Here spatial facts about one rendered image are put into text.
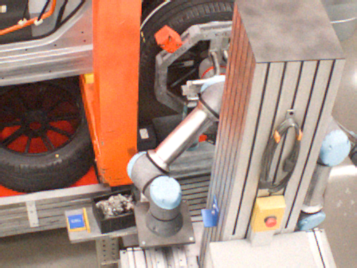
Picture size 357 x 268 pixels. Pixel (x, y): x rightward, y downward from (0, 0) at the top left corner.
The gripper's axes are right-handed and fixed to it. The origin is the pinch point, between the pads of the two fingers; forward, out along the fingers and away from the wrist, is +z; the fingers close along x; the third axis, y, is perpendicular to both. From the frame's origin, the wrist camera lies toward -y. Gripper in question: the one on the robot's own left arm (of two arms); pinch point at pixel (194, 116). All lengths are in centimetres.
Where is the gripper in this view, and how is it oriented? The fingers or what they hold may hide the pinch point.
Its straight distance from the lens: 330.4
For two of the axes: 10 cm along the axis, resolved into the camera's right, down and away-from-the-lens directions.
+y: -0.6, 6.9, 7.2
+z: -8.6, -4.0, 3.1
